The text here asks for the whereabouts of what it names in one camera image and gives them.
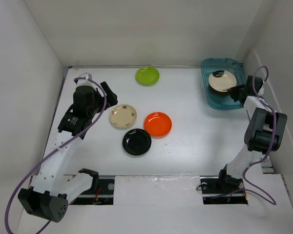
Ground cream plate black patch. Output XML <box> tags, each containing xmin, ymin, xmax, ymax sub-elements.
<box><xmin>208</xmin><ymin>70</ymin><xmax>237</xmax><ymax>94</ymax></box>

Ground cream plate small flowers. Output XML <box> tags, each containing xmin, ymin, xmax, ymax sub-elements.
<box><xmin>109</xmin><ymin>104</ymin><xmax>137</xmax><ymax>129</ymax></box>

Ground orange plate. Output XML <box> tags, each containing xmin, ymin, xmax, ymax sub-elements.
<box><xmin>144</xmin><ymin>112</ymin><xmax>172</xmax><ymax>138</ymax></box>

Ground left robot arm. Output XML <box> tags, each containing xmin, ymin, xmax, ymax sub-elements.
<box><xmin>18</xmin><ymin>78</ymin><xmax>118</xmax><ymax>223</ymax></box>

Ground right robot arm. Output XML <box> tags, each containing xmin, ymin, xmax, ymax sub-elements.
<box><xmin>216</xmin><ymin>76</ymin><xmax>288</xmax><ymax>192</ymax></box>

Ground teal transparent plastic bin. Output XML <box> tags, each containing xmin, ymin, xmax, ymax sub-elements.
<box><xmin>201</xmin><ymin>58</ymin><xmax>246</xmax><ymax>110</ymax></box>

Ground green plate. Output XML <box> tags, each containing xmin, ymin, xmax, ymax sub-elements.
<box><xmin>135</xmin><ymin>66</ymin><xmax>160</xmax><ymax>86</ymax></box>

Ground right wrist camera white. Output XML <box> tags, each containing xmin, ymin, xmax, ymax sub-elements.
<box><xmin>257</xmin><ymin>85</ymin><xmax>265</xmax><ymax>97</ymax></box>

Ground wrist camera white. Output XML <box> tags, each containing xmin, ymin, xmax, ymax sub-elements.
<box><xmin>257</xmin><ymin>85</ymin><xmax>265</xmax><ymax>97</ymax></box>
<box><xmin>74</xmin><ymin>72</ymin><xmax>92</xmax><ymax>87</ymax></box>

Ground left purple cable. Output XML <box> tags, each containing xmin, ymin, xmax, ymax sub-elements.
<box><xmin>4</xmin><ymin>77</ymin><xmax>107</xmax><ymax>234</ymax></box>

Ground purple cable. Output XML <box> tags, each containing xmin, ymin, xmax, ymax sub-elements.
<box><xmin>4</xmin><ymin>77</ymin><xmax>107</xmax><ymax>234</ymax></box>
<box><xmin>211</xmin><ymin>65</ymin><xmax>277</xmax><ymax>205</ymax></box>

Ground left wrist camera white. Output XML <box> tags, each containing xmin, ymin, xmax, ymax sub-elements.
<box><xmin>74</xmin><ymin>72</ymin><xmax>92</xmax><ymax>87</ymax></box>

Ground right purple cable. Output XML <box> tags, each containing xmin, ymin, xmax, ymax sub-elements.
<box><xmin>211</xmin><ymin>65</ymin><xmax>277</xmax><ymax>205</ymax></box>

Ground metal rail right side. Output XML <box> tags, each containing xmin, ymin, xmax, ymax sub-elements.
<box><xmin>260</xmin><ymin>156</ymin><xmax>275</xmax><ymax>174</ymax></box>

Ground metal rail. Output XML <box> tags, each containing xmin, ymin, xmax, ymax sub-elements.
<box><xmin>260</xmin><ymin>156</ymin><xmax>275</xmax><ymax>174</ymax></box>
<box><xmin>58</xmin><ymin>174</ymin><xmax>249</xmax><ymax>205</ymax></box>

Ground metal rail front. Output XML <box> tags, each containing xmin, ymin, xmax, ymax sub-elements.
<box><xmin>58</xmin><ymin>174</ymin><xmax>249</xmax><ymax>205</ymax></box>

